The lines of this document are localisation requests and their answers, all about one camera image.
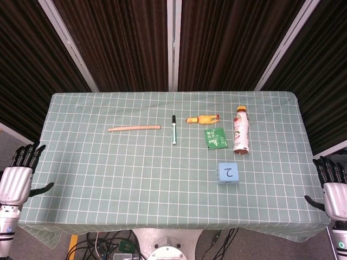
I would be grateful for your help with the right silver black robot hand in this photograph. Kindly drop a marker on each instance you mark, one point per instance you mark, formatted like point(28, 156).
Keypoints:
point(336, 200)

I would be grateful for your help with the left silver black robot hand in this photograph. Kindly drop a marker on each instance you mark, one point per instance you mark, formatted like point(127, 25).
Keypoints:
point(13, 184)

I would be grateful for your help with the blue numbered cube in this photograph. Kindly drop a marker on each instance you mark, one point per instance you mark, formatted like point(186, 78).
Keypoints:
point(228, 172)

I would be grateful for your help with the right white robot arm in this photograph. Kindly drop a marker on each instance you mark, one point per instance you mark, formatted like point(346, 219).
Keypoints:
point(340, 238)

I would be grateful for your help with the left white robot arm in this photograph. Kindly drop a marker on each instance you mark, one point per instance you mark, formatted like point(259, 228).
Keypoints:
point(8, 224)

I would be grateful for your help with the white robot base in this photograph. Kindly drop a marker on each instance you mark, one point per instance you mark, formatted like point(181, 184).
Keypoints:
point(168, 239)

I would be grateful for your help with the yellow floor tape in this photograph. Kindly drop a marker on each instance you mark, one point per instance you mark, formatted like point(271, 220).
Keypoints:
point(73, 243)

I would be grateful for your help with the red brown round object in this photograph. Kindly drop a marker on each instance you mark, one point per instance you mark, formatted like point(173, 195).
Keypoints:
point(241, 132)

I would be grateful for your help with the dark brown curtain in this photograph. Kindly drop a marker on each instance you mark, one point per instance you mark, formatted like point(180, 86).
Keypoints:
point(27, 67)
point(320, 81)
point(225, 46)
point(122, 46)

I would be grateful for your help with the green checked tablecloth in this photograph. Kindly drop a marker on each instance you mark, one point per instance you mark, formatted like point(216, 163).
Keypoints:
point(135, 176)

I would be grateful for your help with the green circuit board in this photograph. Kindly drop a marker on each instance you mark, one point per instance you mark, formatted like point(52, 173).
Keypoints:
point(125, 245)

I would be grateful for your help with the grey electronics box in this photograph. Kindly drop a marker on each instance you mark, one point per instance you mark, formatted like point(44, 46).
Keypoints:
point(123, 256)

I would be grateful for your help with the wooden stick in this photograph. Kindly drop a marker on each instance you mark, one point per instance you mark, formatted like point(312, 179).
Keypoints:
point(134, 128)

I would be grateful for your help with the green snack packet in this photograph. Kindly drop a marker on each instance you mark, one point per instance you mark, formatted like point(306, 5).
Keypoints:
point(215, 138)

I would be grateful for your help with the yellow rubber chicken toy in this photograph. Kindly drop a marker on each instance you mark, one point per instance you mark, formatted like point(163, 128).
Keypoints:
point(203, 119)

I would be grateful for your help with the black white marker pen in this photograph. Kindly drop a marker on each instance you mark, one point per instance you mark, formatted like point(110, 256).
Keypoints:
point(173, 132)

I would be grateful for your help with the white frame rail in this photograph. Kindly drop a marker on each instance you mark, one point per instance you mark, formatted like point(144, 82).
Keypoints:
point(16, 132)
point(329, 152)

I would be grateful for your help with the white frame post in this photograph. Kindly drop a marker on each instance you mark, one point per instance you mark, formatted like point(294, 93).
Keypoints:
point(69, 44)
point(173, 46)
point(284, 46)

